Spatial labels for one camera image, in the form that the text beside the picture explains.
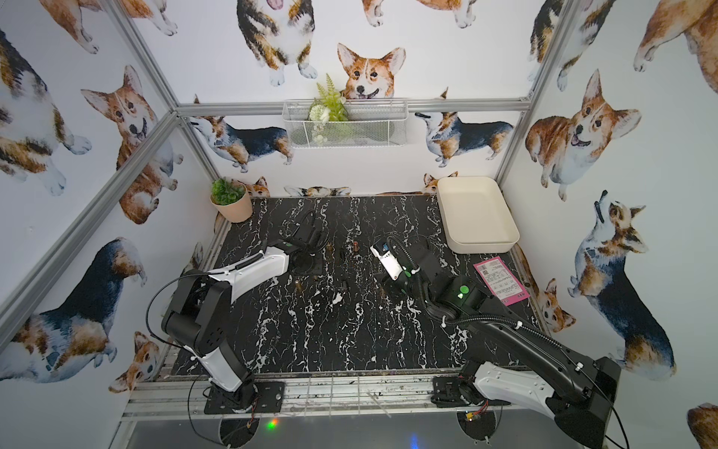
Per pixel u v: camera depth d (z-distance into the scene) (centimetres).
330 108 82
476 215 108
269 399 73
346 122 87
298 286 94
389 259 60
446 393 73
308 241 75
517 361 80
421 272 49
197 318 47
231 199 103
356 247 101
